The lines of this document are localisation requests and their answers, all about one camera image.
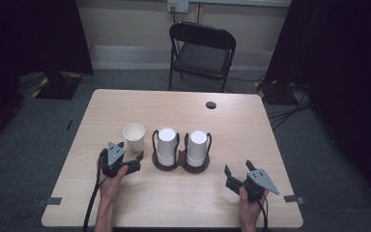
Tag white wall socket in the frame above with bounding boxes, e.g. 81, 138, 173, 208
167, 0, 190, 15

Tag grey tape strip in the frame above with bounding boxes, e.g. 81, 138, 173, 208
37, 196, 63, 208
283, 194, 305, 205

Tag single white paper cup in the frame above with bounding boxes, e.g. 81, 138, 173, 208
122, 123, 147, 154

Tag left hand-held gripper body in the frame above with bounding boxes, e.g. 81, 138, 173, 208
100, 141, 142, 179

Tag black wall socket cable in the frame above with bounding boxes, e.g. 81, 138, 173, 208
170, 5, 179, 27

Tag black folding chair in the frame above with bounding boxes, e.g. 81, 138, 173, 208
168, 21, 238, 94

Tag dark double cup holder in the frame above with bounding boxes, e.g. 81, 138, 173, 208
151, 129, 213, 175

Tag hand-held gripper cable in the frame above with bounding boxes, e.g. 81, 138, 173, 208
256, 194, 270, 232
82, 149, 110, 232

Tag person's right hand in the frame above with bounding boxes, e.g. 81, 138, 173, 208
238, 187, 270, 227

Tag person's left hand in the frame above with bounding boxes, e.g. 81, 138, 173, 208
96, 158, 129, 205

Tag left hand-held gripper cable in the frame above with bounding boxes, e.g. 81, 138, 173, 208
82, 149, 110, 232

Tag black floor cables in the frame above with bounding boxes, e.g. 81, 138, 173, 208
266, 84, 313, 131

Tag black stand base plate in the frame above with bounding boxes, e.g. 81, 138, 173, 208
31, 71, 85, 101
254, 79, 311, 106

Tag black curtain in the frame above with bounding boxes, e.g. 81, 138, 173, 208
0, 0, 95, 153
264, 0, 371, 211

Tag right hand-held gripper cable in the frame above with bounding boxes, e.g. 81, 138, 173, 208
256, 194, 270, 232

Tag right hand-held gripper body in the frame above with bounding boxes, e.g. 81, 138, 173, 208
224, 168, 280, 203

